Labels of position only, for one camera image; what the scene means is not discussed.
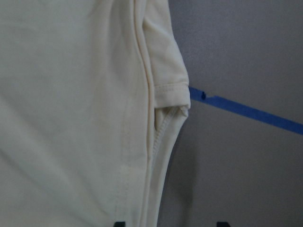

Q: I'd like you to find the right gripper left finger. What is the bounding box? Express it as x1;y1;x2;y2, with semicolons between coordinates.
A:
114;221;125;227

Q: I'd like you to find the beige long-sleeve graphic shirt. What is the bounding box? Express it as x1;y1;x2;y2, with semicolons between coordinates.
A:
0;0;190;227

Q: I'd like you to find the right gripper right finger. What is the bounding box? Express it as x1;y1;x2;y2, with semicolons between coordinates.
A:
216;221;230;227

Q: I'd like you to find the brown paper table cover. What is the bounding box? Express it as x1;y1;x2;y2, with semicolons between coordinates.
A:
158;0;303;227

